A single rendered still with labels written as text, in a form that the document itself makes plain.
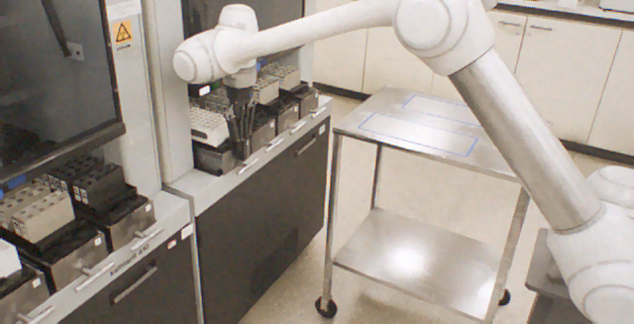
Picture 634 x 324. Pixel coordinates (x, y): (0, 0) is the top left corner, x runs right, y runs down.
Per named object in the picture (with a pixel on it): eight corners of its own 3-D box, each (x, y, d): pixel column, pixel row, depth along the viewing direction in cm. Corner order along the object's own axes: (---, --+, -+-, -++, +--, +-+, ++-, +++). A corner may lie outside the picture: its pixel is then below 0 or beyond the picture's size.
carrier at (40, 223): (69, 215, 115) (64, 192, 113) (75, 218, 115) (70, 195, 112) (24, 243, 106) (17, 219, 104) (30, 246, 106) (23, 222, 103)
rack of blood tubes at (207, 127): (141, 126, 160) (138, 108, 158) (162, 115, 168) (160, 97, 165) (216, 151, 148) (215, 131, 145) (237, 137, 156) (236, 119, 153)
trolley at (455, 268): (312, 314, 200) (323, 125, 162) (361, 250, 236) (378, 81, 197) (485, 390, 172) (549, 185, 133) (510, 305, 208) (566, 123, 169)
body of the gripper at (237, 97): (238, 76, 145) (238, 106, 150) (219, 85, 139) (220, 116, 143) (260, 81, 142) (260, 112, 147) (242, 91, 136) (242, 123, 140)
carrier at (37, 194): (50, 206, 118) (45, 184, 115) (55, 209, 117) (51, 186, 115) (3, 232, 109) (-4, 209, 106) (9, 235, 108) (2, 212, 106)
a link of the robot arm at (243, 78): (215, 64, 136) (216, 86, 139) (243, 71, 132) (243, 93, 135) (235, 55, 143) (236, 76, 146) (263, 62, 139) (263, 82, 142)
